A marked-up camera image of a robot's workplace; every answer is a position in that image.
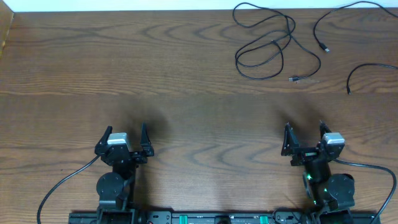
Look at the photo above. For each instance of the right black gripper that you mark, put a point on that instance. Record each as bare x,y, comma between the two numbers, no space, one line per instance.
305,155

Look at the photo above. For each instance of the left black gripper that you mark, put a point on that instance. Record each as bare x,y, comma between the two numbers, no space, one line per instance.
130,155

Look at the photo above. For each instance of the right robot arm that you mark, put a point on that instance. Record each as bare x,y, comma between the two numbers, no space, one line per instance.
332,194

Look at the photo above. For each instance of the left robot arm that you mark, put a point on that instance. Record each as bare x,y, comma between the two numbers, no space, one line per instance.
116,188

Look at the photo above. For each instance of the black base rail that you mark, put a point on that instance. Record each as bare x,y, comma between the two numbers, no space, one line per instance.
166,217

